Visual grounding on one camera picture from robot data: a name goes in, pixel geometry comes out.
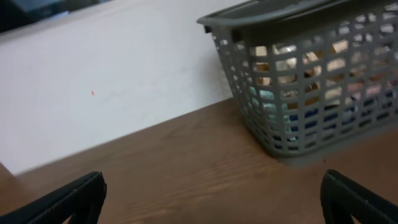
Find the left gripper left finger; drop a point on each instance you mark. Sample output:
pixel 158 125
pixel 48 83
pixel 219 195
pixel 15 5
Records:
pixel 79 201

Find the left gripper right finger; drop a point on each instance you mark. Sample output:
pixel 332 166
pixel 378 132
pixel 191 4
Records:
pixel 344 200

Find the teal snack pack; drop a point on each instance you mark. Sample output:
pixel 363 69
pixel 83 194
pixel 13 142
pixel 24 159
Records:
pixel 273 117

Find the beige paper bag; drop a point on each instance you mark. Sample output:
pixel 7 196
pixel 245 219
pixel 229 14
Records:
pixel 308 58

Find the grey plastic mesh basket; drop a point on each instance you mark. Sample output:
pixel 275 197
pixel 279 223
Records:
pixel 369 26

